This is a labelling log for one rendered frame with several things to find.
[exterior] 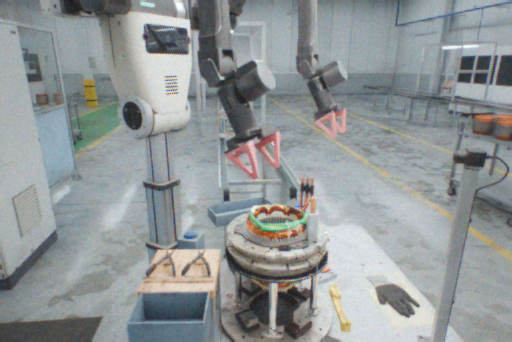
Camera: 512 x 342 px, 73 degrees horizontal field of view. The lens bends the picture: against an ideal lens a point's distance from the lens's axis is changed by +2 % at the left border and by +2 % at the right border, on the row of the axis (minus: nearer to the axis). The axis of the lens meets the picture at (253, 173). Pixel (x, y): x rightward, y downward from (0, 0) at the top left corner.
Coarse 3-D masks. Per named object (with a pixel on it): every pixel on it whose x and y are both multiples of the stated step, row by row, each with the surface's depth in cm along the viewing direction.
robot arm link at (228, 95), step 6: (228, 84) 73; (234, 84) 73; (222, 90) 73; (228, 90) 72; (234, 90) 73; (222, 96) 73; (228, 96) 73; (234, 96) 72; (240, 96) 73; (222, 102) 74; (228, 102) 73; (234, 102) 72; (240, 102) 73; (246, 102) 74; (228, 108) 73
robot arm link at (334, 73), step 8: (304, 64) 112; (328, 64) 110; (336, 64) 109; (304, 72) 113; (312, 72) 112; (320, 72) 115; (328, 72) 110; (336, 72) 109; (344, 72) 111; (328, 80) 111; (336, 80) 110; (344, 80) 110
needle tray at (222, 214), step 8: (248, 200) 142; (256, 200) 143; (264, 200) 144; (208, 208) 134; (216, 208) 136; (224, 208) 138; (232, 208) 140; (240, 208) 141; (248, 208) 142; (208, 216) 135; (216, 216) 126; (224, 216) 127; (232, 216) 128; (216, 224) 127; (224, 224) 128
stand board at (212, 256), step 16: (160, 256) 100; (176, 256) 100; (192, 256) 100; (208, 256) 100; (160, 272) 92; (176, 272) 92; (192, 272) 92; (144, 288) 86; (160, 288) 86; (176, 288) 86; (192, 288) 86; (208, 288) 86
